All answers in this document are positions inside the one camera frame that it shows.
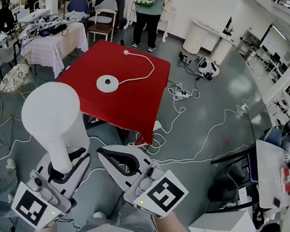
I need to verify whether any grey plastic chair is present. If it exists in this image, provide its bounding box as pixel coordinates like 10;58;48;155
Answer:
0;42;22;82

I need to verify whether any white cube shelf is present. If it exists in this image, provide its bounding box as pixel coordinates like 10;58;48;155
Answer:
187;200;260;232

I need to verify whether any white work table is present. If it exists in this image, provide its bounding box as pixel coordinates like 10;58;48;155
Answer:
244;138;290;214

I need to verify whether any red tablecloth table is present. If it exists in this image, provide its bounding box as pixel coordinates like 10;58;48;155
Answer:
48;32;174;147

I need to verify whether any patterned wicker chair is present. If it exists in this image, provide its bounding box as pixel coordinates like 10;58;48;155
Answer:
0;47;33;97

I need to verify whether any white flat box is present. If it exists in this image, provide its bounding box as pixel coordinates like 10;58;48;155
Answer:
18;4;52;27

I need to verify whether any white power cord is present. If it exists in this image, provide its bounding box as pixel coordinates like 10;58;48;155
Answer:
117;49;158;91

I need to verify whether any white round kettle base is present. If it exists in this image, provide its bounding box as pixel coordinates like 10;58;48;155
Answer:
95;73;121;96

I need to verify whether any white round cabinet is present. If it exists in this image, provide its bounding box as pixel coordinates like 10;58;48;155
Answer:
180;18;238;68

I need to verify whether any black floor device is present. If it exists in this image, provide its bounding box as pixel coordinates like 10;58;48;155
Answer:
177;51;194;66

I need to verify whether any white lace tablecloth table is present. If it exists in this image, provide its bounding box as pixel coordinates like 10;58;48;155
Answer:
16;13;94;83

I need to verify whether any white ornate table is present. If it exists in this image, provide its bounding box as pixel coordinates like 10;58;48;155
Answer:
157;4;179;44

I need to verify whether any black office chair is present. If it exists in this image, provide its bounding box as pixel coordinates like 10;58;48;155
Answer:
205;160;248;208

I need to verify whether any white helmet device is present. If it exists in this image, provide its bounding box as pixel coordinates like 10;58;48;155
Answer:
195;55;223;83

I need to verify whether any grey wooden-frame chair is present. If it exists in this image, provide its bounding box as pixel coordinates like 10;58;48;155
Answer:
84;0;120;47

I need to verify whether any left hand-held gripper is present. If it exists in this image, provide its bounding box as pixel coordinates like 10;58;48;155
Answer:
8;137;93;232

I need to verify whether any blue padded chair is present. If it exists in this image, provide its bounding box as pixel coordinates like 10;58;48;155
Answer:
65;0;92;23

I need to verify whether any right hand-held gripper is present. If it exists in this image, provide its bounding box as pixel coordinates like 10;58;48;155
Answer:
86;141;195;223

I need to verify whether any blue office chair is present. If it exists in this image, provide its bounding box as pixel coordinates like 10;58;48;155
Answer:
242;123;285;187

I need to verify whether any long white floor cable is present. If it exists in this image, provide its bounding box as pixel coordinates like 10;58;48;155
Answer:
150;96;257;179

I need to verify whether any person's white shoe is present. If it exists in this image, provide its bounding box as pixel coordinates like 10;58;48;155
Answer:
91;209;108;221

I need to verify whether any white power strip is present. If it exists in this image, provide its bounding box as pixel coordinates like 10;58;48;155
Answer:
175;88;192;101

